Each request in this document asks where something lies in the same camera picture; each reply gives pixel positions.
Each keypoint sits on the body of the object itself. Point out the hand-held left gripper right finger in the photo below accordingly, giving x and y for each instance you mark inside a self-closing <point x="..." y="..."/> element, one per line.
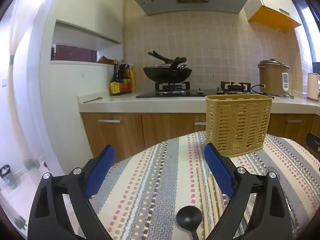
<point x="220" y="170"/>

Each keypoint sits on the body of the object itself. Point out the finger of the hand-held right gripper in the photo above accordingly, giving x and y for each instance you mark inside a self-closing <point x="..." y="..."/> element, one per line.
<point x="313" y="142"/>

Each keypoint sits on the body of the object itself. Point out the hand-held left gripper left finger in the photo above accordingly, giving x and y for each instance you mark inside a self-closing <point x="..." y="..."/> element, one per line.
<point x="100" y="172"/>

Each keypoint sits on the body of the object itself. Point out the yellow plastic utensil basket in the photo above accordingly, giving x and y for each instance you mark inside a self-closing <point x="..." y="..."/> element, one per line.
<point x="237" y="125"/>

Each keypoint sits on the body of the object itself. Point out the black plastic spoon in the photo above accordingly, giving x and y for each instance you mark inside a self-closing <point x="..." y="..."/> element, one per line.
<point x="188" y="217"/>

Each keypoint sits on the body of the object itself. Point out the cream electric kettle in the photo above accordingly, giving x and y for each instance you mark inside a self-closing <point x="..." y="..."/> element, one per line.
<point x="313" y="87"/>

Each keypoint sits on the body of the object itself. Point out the striped woven tablecloth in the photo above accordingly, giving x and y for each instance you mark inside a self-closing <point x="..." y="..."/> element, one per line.
<point x="155" y="180"/>

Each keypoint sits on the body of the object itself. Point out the wooden kitchen counter cabinet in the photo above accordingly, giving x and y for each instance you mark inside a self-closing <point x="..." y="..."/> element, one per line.
<point x="162" y="130"/>

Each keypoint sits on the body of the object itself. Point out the small knife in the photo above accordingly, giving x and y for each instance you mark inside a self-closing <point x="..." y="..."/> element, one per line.
<point x="92" y="100"/>

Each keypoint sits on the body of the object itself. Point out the brown rice cooker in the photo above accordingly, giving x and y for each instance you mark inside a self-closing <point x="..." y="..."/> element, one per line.
<point x="271" y="80"/>

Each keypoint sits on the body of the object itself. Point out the black gas stove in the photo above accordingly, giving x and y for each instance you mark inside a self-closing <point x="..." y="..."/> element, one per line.
<point x="195" y="93"/>

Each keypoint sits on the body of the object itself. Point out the dark soy sauce bottle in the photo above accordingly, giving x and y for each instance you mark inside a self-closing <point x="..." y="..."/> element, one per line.
<point x="115" y="82"/>

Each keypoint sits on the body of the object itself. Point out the green plastic waste basket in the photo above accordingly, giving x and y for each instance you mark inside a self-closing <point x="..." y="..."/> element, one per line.
<point x="7" y="180"/>

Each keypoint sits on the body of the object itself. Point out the red label sauce bottle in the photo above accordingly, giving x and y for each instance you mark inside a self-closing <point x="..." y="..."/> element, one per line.
<point x="125" y="80"/>

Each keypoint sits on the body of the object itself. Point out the yellow sauce bottle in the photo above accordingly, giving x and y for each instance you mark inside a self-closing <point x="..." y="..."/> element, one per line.
<point x="132" y="80"/>

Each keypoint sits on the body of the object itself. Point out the black wok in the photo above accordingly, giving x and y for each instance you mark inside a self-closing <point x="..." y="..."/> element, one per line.
<point x="167" y="75"/>

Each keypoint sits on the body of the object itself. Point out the white curtain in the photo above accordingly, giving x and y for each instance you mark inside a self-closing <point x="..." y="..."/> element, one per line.
<point x="22" y="92"/>

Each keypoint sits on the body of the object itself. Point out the brown wicker basket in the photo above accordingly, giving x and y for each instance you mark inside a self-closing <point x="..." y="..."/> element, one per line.
<point x="105" y="60"/>

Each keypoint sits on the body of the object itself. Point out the dark framed window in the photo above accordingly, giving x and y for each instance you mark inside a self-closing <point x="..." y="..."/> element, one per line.
<point x="308" y="17"/>

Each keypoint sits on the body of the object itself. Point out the white orange wall cabinet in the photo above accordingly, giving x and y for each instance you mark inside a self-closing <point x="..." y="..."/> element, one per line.
<point x="275" y="15"/>

